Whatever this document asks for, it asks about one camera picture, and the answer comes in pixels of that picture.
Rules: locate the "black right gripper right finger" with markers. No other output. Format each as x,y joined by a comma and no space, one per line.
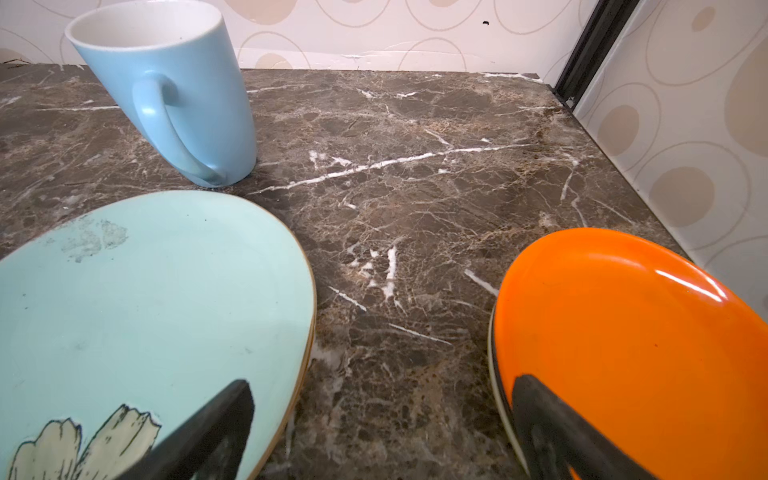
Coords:
558,443

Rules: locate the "black frame post right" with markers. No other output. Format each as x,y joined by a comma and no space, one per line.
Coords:
604,26

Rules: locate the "light blue ceramic mug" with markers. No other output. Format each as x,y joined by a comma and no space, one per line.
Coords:
171,67

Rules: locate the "orange plate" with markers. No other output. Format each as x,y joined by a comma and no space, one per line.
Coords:
661,358

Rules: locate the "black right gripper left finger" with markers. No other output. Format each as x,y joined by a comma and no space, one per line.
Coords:
209,445

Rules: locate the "mint green flower plate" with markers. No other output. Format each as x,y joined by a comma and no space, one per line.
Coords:
119,325

